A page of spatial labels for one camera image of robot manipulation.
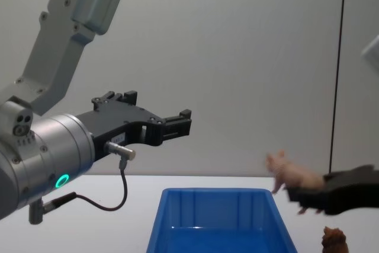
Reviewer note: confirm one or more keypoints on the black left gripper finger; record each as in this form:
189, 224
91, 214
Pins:
177, 125
114, 97

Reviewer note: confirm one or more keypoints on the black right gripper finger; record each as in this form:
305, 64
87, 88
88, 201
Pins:
325, 201
355, 176

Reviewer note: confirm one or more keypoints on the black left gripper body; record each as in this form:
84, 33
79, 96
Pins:
130, 118

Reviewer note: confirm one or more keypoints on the pink toy pig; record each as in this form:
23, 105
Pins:
296, 176

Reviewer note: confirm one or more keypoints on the silver and grey left robot arm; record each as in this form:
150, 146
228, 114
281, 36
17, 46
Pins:
56, 143

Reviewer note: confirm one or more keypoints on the brown toy animal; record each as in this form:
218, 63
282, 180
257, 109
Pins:
334, 239

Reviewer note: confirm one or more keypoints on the blue plastic bin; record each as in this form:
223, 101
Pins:
222, 205

